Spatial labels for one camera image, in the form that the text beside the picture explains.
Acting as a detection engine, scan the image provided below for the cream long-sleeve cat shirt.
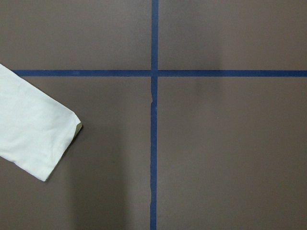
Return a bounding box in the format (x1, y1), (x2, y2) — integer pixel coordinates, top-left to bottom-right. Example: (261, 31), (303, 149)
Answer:
(0, 66), (82, 182)

